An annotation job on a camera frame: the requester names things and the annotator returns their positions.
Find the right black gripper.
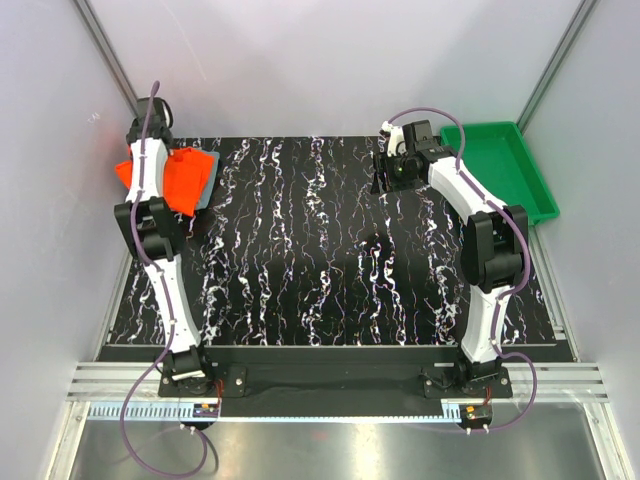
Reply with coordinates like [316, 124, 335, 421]
[369, 150, 415, 197]

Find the orange t shirt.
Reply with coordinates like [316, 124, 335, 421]
[114, 140, 200, 217]

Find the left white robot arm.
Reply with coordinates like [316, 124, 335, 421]
[114, 94, 216, 396]

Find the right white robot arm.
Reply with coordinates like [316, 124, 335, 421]
[371, 120, 531, 397]

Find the black marbled table mat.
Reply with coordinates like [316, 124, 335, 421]
[107, 134, 569, 347]

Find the green plastic tray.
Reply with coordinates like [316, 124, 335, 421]
[440, 121, 560, 225]

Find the folded grey-blue t shirt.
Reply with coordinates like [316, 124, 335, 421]
[194, 150, 220, 211]

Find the right orange connector block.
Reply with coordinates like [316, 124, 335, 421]
[461, 403, 493, 424]

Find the orange connector block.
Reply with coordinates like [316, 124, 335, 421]
[193, 403, 220, 418]
[461, 403, 493, 424]

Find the left orange connector block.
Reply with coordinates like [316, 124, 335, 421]
[193, 403, 220, 418]

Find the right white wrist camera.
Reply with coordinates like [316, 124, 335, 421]
[380, 121, 406, 157]

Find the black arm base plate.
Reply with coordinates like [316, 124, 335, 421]
[159, 346, 485, 421]

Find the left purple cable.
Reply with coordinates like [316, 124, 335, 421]
[119, 80, 219, 474]

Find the aluminium frame rail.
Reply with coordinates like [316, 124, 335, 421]
[67, 363, 610, 401]

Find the white slotted cable duct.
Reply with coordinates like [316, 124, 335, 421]
[88, 402, 221, 422]

